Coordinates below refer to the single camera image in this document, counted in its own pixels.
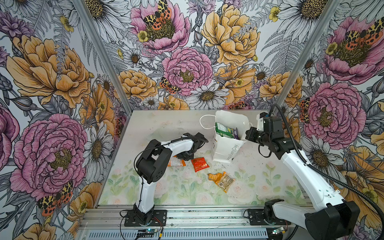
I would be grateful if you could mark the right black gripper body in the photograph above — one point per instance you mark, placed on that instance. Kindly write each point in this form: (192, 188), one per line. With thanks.
(259, 136)

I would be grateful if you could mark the orange Fox's fruits candy bag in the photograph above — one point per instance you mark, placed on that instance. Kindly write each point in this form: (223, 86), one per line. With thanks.
(175, 162)

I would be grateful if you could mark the small clear cracker packet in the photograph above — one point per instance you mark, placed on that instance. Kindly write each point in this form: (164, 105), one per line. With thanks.
(225, 183)

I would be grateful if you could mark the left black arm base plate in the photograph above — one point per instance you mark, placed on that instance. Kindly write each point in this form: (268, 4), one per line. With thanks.
(154, 218)

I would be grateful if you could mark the green Fox's spring tea bag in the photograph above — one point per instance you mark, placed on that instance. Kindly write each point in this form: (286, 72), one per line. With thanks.
(224, 131)

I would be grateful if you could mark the right aluminium corner post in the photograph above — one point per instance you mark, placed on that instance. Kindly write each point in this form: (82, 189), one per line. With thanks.
(323, 22)

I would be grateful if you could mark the green circuit board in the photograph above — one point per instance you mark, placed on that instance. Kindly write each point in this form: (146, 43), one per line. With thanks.
(149, 233)

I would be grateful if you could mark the aluminium corner post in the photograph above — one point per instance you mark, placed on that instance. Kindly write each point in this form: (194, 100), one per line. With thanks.
(323, 22)
(92, 32)

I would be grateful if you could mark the small red snack packet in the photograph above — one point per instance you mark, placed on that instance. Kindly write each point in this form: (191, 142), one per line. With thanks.
(199, 164)

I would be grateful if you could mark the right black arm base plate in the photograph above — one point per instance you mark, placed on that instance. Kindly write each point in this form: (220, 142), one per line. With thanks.
(259, 217)

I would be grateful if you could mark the white paper bag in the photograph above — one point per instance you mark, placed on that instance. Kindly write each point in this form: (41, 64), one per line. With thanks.
(225, 149)

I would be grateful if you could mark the left aluminium corner post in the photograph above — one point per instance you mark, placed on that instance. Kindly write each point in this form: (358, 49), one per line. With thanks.
(92, 32)

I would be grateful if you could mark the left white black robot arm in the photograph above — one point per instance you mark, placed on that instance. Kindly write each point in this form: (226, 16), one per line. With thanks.
(152, 162)

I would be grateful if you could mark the aluminium frame rail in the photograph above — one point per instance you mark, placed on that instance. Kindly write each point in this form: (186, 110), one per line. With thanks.
(110, 217)

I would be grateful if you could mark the purple Fox's berries candy bag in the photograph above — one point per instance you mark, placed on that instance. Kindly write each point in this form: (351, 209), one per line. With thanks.
(235, 133)

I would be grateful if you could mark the white slotted cable duct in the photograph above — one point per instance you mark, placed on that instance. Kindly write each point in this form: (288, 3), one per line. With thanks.
(182, 234)

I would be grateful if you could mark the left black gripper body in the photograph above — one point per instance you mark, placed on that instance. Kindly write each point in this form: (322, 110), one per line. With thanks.
(187, 155)

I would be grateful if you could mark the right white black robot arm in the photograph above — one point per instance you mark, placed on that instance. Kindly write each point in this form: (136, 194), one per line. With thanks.
(332, 217)

